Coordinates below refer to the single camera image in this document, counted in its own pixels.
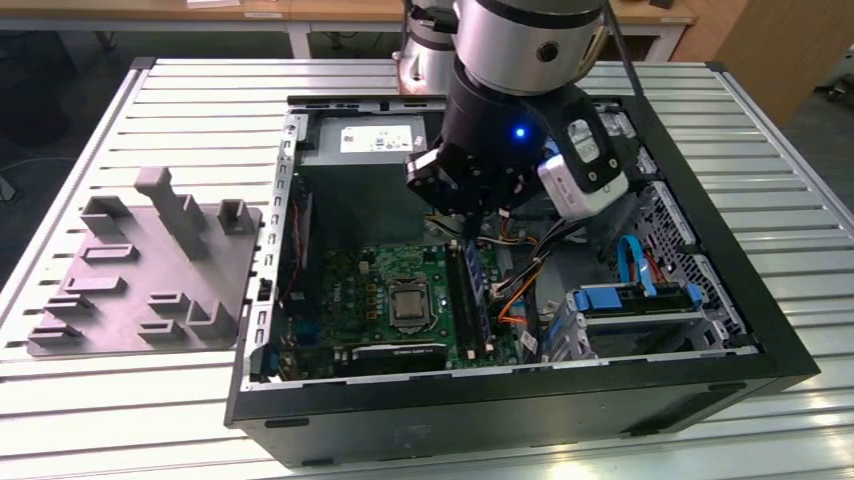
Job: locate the black RAM slot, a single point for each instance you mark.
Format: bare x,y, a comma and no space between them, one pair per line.
454,300

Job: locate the metal drive cage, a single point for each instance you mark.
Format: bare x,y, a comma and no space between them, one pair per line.
614,122

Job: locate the grey power supply unit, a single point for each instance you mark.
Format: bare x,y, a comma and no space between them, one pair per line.
354,200

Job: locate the CPU socket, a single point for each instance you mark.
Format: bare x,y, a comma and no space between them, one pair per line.
414,285

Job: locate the silver CPU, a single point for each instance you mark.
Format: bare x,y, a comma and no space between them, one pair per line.
410,306

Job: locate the hard disk in blue carrier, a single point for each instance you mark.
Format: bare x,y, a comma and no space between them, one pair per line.
603,299

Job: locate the green motherboard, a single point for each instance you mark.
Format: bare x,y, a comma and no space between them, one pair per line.
354,320

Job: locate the black graphics card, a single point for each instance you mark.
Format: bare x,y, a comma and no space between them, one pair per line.
400,356

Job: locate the wooden cabinet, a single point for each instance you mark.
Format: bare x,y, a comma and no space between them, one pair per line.
767,50

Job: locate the metal disk bay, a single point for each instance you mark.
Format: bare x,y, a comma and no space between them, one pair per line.
717,330

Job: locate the wooden desk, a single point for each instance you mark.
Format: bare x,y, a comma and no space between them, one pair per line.
167,12

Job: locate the black PC case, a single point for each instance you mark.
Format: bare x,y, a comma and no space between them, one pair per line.
467,415

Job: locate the grey parts rack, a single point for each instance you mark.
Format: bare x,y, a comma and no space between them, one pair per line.
153,260

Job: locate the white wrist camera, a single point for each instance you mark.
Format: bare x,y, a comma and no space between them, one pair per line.
556,192

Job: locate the black camera bracket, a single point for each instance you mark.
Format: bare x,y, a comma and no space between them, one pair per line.
617,160

